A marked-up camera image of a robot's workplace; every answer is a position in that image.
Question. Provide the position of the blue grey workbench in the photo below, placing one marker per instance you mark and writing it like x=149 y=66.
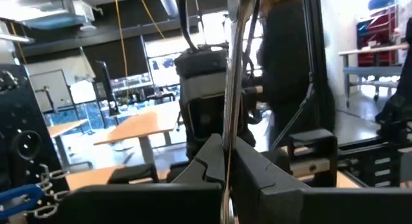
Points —
x=370 y=71

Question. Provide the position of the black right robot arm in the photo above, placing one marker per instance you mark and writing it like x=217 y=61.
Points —
x=202 y=121

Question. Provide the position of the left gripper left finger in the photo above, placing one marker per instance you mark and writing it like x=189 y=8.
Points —
x=209 y=166

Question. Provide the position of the chrome combination wrench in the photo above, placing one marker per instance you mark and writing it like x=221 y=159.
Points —
x=233 y=72

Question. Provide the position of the orange background desk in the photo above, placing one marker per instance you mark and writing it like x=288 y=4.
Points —
x=138 y=124
x=64 y=127

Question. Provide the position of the red bin rack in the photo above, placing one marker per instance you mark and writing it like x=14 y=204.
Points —
x=376 y=31

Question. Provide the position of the black perforated pegboard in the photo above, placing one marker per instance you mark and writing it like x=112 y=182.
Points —
x=19 y=121

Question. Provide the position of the person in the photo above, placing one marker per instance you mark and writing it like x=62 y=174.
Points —
x=283 y=72

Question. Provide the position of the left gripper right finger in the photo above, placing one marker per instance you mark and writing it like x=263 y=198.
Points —
x=251 y=179

